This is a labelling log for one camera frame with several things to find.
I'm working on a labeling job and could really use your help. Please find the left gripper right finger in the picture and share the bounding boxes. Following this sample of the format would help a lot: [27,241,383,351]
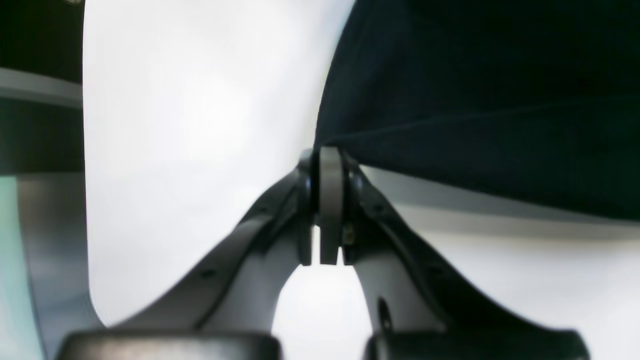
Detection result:
[340,152,590,360]

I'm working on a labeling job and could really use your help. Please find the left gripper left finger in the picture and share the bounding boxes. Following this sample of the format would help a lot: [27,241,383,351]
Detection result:
[57,150,317,360]

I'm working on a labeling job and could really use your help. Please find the black equipment case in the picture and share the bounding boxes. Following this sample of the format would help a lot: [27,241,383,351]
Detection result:
[0,0,85,176]

